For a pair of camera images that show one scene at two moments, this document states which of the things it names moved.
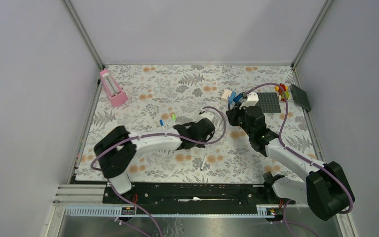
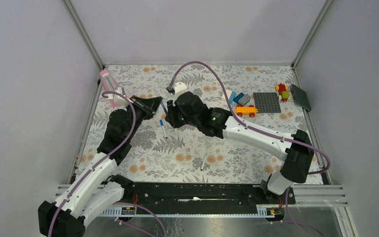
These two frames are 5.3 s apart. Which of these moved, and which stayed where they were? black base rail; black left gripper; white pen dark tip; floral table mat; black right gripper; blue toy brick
Moved: black left gripper; black right gripper
Stayed: black base rail; blue toy brick; white pen dark tip; floral table mat
